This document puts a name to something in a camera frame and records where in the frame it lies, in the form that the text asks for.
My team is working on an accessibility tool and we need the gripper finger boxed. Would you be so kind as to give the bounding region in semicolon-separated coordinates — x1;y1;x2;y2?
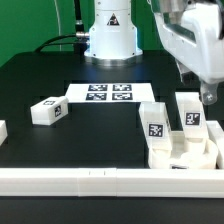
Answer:
176;61;191;84
200;81;218;105

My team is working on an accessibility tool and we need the black cable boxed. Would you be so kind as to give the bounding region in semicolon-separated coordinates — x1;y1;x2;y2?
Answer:
34;31;91;54

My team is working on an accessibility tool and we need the white front fence bar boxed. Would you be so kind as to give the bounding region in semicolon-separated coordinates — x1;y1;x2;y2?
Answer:
0;168;224;198

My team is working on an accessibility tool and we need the white round stool seat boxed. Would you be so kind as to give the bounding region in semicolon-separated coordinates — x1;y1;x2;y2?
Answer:
148;131;218;169

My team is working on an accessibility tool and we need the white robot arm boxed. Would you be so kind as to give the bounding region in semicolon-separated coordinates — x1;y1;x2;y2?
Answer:
85;0;224;105

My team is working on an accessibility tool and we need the white left fence bar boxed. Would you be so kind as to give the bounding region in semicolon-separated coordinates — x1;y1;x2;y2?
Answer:
0;120;8;146

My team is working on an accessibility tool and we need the white marker sheet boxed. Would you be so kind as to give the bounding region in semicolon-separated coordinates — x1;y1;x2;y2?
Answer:
65;83;155;103

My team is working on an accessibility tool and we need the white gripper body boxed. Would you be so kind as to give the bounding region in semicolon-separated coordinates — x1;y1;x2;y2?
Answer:
150;0;224;84

